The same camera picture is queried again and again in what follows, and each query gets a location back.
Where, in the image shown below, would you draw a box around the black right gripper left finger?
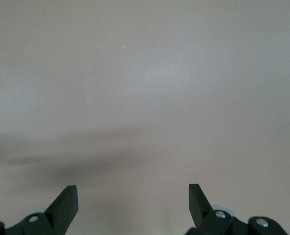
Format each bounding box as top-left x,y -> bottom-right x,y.
0,185 -> 78,235

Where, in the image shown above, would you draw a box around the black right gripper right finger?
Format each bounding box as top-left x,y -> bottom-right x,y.
183,183 -> 290,235

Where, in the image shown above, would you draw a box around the brown table cover mat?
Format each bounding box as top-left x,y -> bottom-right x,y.
0,0 -> 290,235

